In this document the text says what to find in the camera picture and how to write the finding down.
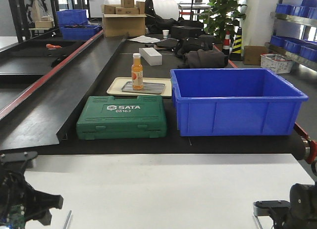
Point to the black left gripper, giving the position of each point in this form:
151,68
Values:
19,201

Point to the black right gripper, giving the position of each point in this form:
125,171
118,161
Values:
298,213

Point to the screwdriver with green-black handle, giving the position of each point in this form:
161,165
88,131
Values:
257,222

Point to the beige plastic tray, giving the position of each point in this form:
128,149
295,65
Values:
118,83

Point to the small metal tray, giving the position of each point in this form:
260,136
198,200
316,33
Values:
148,88

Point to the green SATA tool case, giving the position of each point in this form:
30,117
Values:
105,117

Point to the large blue plastic bin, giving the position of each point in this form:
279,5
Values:
234,102

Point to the brown cardboard box on floor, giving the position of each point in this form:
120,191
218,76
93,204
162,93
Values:
252,54

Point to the black yellow traffic cone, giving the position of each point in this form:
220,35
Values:
236,52

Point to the orange juice bottle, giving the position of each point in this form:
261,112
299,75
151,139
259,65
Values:
137,72

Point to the blue bin on left conveyor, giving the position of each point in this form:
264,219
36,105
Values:
82,33

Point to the metal shelf rack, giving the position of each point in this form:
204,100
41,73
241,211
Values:
293,20

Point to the dark cloth bundle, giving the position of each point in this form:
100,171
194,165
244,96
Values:
204,59

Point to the red white traffic cone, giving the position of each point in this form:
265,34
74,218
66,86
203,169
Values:
226,43

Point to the open cardboard box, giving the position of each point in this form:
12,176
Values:
119,25

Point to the green potted plant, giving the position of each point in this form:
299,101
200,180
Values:
222,16

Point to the white paper cup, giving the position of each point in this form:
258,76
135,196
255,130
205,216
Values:
165,34

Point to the red conveyor end bracket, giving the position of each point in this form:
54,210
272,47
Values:
309,144

